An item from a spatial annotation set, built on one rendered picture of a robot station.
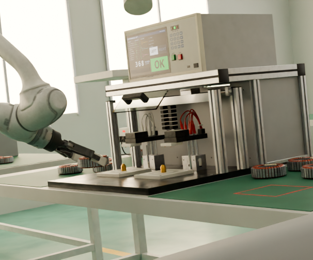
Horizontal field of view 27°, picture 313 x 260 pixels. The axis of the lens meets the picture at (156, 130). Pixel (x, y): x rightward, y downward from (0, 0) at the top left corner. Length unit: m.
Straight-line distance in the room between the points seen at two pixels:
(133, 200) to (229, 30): 0.75
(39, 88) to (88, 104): 5.62
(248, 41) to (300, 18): 7.64
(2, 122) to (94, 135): 5.58
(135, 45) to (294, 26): 7.69
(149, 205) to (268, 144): 0.59
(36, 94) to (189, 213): 0.61
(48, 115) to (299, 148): 0.96
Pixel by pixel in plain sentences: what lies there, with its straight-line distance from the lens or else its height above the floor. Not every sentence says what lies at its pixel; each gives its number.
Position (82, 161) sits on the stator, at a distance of 2.30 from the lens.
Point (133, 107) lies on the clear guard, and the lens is 2.11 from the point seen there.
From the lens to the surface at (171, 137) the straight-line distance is 2.27.
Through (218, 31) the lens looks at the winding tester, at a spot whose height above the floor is 1.25.
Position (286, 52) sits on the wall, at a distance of 10.04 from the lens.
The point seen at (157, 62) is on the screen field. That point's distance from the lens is 2.44.
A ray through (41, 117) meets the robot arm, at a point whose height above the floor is 1.02.
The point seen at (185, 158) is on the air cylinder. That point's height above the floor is 0.81.
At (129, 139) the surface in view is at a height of 0.90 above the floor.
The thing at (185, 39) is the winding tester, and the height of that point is 1.24.
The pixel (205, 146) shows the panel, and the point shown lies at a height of 0.84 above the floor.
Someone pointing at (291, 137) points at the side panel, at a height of 0.85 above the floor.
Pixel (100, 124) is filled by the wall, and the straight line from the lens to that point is 7.73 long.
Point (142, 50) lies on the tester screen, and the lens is 2.51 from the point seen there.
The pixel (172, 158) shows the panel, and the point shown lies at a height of 0.80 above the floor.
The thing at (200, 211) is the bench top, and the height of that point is 0.73.
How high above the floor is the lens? 1.03
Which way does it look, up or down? 3 degrees down
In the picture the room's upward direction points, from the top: 6 degrees counter-clockwise
